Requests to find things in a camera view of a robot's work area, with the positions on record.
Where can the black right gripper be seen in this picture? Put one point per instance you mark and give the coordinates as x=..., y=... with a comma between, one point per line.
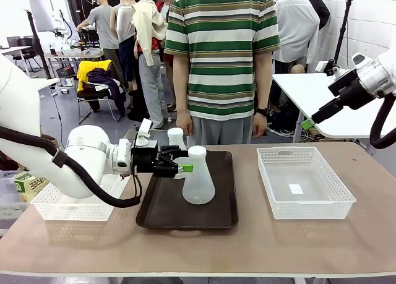
x=351, y=89

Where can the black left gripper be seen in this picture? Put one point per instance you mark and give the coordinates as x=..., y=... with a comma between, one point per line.
x=143, y=160

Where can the translucent white conical flask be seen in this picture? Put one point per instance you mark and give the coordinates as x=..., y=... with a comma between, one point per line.
x=198, y=188
x=176, y=137

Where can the person's right forearm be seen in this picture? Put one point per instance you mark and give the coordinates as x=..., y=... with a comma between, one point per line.
x=182, y=83

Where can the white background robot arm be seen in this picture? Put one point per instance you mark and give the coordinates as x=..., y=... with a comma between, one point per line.
x=63, y=27

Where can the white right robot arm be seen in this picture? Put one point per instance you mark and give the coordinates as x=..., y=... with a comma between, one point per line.
x=380, y=70

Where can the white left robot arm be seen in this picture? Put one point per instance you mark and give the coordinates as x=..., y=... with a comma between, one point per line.
x=83, y=148

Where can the person's left forearm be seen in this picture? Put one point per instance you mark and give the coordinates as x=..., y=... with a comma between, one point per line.
x=263, y=80

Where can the person's right hand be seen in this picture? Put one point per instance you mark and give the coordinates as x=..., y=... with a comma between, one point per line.
x=184, y=121

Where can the person's left hand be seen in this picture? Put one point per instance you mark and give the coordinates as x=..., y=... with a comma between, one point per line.
x=260, y=126

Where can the white side table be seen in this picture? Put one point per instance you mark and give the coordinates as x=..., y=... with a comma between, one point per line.
x=309, y=89

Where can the dark brown plastic tray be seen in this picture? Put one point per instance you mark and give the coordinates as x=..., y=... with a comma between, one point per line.
x=173, y=209

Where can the black wristwatch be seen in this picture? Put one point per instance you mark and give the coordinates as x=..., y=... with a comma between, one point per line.
x=261, y=111

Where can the white paper label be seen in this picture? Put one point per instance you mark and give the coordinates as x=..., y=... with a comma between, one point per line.
x=296, y=188

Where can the black light stand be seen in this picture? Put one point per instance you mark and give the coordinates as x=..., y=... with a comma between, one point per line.
x=345, y=27

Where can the mannequin in white shirt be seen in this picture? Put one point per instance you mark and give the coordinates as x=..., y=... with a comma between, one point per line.
x=294, y=27

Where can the white perforated plastic basket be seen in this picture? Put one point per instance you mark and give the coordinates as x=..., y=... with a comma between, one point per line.
x=74, y=211
x=309, y=211

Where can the black metal chair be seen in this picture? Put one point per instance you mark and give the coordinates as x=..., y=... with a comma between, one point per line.
x=92, y=95

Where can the dark purple clothes pile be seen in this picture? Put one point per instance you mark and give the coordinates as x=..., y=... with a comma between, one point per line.
x=102, y=76

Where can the person in striped shirt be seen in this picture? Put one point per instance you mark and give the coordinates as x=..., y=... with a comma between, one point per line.
x=219, y=64

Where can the yellow cloth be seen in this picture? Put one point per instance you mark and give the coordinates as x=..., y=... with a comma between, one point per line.
x=83, y=72

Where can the mannequin in beige shirt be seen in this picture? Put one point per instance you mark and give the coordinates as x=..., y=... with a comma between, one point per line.
x=148, y=33

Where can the green and white carton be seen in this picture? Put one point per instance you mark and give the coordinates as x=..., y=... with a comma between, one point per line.
x=31, y=185

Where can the cluttered background work table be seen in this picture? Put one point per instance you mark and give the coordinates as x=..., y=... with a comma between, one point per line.
x=74, y=53

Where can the mannequin in white tank top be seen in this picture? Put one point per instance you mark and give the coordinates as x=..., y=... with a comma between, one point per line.
x=123, y=24

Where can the man in grey t-shirt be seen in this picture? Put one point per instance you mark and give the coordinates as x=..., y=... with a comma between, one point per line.
x=103, y=27

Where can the clear plastic container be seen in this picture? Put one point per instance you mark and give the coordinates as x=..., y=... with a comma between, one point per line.
x=9, y=203

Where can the black panel stand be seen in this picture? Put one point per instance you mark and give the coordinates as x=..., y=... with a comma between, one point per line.
x=37, y=45

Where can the white office desk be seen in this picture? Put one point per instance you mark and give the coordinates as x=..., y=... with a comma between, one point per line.
x=15, y=49

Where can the white reflector panel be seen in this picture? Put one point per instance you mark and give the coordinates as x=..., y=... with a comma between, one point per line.
x=41, y=15

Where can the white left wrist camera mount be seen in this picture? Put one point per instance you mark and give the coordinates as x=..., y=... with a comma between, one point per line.
x=144, y=127

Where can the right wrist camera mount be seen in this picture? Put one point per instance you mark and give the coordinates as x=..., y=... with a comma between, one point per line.
x=320, y=67

